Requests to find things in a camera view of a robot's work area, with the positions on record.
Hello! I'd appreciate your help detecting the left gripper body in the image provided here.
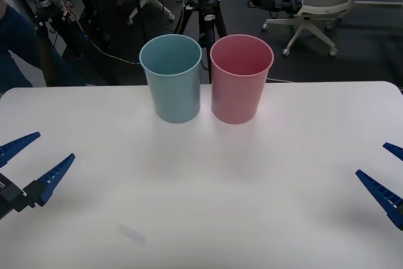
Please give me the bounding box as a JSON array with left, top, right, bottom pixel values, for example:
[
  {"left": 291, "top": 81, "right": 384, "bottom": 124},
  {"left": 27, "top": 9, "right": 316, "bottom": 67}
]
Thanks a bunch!
[{"left": 0, "top": 173, "right": 26, "bottom": 220}]

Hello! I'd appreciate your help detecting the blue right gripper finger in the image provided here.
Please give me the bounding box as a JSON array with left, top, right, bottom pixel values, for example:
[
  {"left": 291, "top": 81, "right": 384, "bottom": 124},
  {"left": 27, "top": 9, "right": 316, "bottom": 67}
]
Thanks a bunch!
[
  {"left": 382, "top": 142, "right": 403, "bottom": 161},
  {"left": 355, "top": 169, "right": 403, "bottom": 231}
]

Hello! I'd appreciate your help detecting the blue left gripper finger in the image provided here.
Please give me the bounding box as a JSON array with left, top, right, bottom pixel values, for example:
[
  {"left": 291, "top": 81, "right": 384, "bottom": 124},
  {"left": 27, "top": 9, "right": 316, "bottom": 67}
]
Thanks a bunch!
[
  {"left": 0, "top": 131, "right": 42, "bottom": 169},
  {"left": 22, "top": 152, "right": 77, "bottom": 209}
]

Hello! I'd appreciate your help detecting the person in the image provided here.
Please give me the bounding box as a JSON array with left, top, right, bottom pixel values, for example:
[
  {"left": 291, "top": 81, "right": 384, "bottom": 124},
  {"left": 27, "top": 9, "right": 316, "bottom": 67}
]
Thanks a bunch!
[{"left": 0, "top": 0, "right": 86, "bottom": 93}]

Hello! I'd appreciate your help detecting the black tripod stand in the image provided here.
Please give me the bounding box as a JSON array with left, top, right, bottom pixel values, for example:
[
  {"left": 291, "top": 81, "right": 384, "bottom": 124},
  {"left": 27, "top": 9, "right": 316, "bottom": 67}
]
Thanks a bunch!
[{"left": 31, "top": 0, "right": 110, "bottom": 88}]

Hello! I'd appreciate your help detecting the pale blue plastic bin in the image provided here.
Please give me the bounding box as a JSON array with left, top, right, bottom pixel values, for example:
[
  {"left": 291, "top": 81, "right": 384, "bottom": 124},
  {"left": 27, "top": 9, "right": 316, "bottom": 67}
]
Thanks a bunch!
[{"left": 139, "top": 33, "right": 203, "bottom": 124}]

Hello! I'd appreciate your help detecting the pink plastic bin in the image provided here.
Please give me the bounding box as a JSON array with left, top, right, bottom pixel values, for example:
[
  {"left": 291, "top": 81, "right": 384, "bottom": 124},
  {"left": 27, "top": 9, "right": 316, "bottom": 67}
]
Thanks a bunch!
[{"left": 210, "top": 33, "right": 275, "bottom": 125}]

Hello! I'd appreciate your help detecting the thin yellow cable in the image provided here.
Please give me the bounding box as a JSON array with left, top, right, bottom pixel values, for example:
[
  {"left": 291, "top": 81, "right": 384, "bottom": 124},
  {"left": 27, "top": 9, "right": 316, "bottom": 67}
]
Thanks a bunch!
[{"left": 64, "top": 0, "right": 193, "bottom": 64}]

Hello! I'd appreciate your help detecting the black camera tripod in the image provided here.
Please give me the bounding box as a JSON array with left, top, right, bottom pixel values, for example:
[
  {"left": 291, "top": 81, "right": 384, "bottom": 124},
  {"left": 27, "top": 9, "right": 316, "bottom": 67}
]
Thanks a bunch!
[{"left": 174, "top": 0, "right": 228, "bottom": 84}]

